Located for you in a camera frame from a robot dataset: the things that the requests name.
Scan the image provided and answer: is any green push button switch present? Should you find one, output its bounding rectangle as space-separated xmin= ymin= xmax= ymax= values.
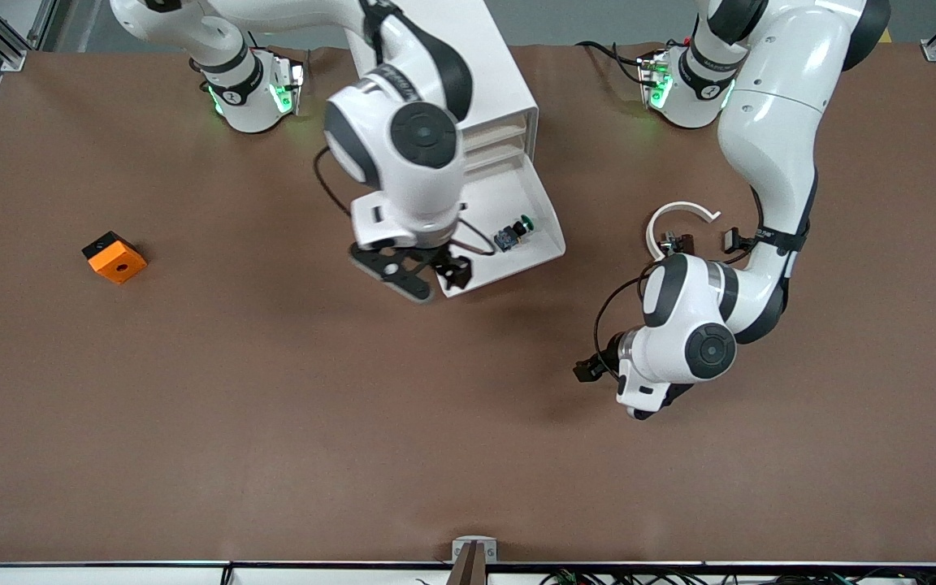
xmin=494 ymin=214 xmax=536 ymax=253

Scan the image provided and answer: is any white curved plastic part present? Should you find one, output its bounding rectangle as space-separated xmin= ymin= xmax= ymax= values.
xmin=645 ymin=201 xmax=722 ymax=265

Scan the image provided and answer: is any brown table cover sheet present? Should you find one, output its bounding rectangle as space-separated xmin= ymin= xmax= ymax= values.
xmin=0 ymin=42 xmax=936 ymax=567

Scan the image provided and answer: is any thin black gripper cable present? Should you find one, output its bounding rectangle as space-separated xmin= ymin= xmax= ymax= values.
xmin=450 ymin=218 xmax=498 ymax=258

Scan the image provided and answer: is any black cable bundle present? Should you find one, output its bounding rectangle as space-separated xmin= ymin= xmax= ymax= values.
xmin=541 ymin=569 xmax=936 ymax=585

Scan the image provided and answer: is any orange button enclosure box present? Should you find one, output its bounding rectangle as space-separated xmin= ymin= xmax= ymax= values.
xmin=81 ymin=231 xmax=149 ymax=285

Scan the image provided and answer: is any white table edge rail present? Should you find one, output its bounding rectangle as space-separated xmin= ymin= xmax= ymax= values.
xmin=0 ymin=561 xmax=936 ymax=585

